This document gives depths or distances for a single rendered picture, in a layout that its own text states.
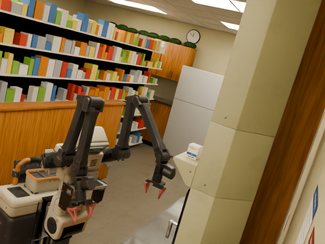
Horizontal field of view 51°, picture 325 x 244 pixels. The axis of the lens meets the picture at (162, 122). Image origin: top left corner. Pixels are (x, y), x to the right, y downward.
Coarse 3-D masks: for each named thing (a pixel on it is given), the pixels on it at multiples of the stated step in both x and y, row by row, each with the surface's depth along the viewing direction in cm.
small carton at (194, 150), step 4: (192, 144) 155; (196, 144) 157; (188, 148) 155; (192, 148) 154; (196, 148) 153; (200, 148) 154; (188, 152) 155; (192, 152) 154; (196, 152) 153; (200, 152) 156; (188, 156) 155; (192, 156) 154; (196, 156) 154
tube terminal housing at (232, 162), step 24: (216, 144) 142; (240, 144) 141; (264, 144) 145; (216, 168) 142; (240, 168) 144; (264, 168) 149; (192, 192) 147; (216, 192) 143; (240, 192) 147; (192, 216) 148; (216, 216) 147; (240, 216) 151; (192, 240) 149; (216, 240) 150
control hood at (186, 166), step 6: (174, 156) 151; (180, 156) 153; (186, 156) 156; (180, 162) 149; (186, 162) 148; (192, 162) 149; (180, 168) 149; (186, 168) 148; (192, 168) 147; (180, 174) 150; (186, 174) 148; (192, 174) 147; (186, 180) 148; (192, 180) 147
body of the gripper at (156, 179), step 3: (153, 174) 204; (156, 174) 203; (159, 174) 202; (150, 177) 209; (153, 177) 204; (156, 177) 203; (159, 177) 203; (147, 180) 205; (150, 180) 204; (153, 180) 204; (156, 180) 203; (159, 180) 203; (156, 183) 202; (159, 183) 203; (162, 183) 204
